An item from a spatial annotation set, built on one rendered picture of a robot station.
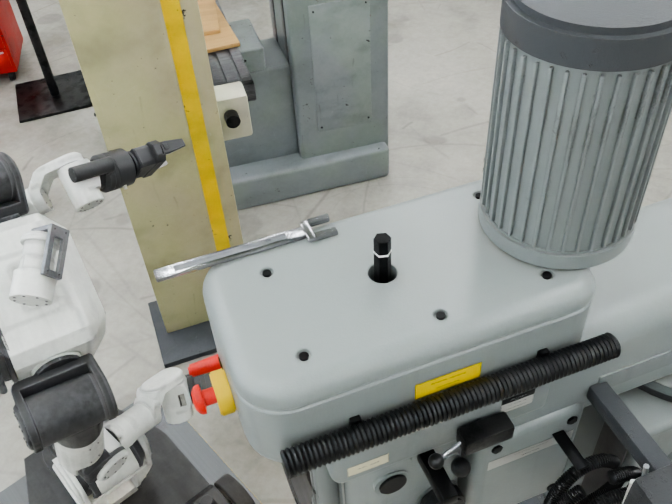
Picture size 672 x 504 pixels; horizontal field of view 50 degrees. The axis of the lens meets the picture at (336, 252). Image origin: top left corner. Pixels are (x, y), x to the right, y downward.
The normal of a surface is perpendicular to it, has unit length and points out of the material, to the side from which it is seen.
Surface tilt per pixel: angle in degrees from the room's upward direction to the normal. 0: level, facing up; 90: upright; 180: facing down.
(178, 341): 0
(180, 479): 0
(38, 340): 34
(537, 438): 90
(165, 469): 0
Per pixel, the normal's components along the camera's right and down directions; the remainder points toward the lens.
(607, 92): -0.07, 0.69
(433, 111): -0.05, -0.72
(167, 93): 0.36, 0.63
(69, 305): 0.33, -0.32
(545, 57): -0.69, 0.52
